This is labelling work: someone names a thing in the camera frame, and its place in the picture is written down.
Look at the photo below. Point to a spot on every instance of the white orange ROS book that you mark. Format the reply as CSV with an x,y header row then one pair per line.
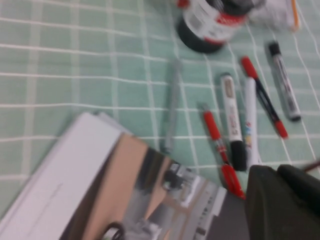
x,y
272,12

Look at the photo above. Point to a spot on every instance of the slim grey pen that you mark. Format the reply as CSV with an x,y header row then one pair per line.
x,y
173,105

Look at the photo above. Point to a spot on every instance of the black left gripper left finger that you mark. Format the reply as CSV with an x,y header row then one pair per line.
x,y
270,212

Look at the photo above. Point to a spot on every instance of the black mesh pen holder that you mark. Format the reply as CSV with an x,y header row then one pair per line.
x,y
195,42

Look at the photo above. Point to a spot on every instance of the white marker grey label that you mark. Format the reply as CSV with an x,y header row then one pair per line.
x,y
232,112

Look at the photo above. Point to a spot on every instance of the green checked tablecloth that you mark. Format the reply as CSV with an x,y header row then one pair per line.
x,y
75,62

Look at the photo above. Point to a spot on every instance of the black pen red caps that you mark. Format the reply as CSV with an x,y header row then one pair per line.
x,y
248,66

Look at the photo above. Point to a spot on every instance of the red black striped pencil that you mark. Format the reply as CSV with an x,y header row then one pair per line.
x,y
313,166

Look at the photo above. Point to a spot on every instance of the red gel pen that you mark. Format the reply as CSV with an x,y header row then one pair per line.
x,y
212,125

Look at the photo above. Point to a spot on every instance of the white marker black caps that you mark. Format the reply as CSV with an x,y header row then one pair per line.
x,y
282,80

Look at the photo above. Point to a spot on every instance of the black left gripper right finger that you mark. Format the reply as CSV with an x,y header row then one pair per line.
x,y
302,185

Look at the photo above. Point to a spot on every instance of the AgileX photo brochure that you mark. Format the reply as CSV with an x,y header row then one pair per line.
x,y
130,175

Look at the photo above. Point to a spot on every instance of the plain white pen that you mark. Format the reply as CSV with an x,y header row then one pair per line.
x,y
250,100

